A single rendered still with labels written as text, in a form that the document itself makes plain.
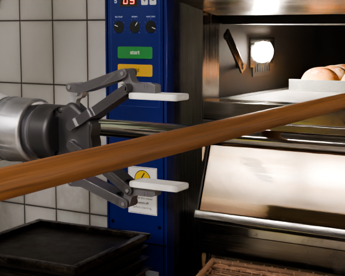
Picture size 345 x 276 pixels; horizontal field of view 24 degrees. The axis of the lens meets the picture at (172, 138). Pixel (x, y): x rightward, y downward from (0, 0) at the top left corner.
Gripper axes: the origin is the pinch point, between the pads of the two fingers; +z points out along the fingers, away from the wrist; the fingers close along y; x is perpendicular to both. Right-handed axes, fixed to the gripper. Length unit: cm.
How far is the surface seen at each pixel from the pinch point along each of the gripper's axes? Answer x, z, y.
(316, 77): -101, -20, -2
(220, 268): -60, -24, 35
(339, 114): -64, -1, 2
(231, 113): -64, -24, 3
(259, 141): -26.9, -0.4, 3.2
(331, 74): -102, -17, -3
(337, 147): -27.1, 11.9, 3.2
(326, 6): -61, -3, -18
